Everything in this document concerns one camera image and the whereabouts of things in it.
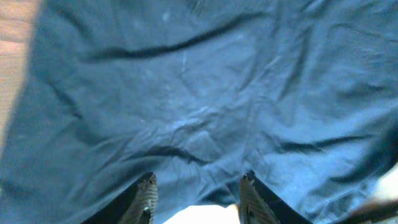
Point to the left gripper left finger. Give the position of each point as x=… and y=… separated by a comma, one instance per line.
x=135, y=205

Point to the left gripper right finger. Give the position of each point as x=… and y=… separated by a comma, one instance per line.
x=260, y=205

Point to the navy blue shorts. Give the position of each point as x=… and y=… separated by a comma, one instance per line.
x=304, y=93

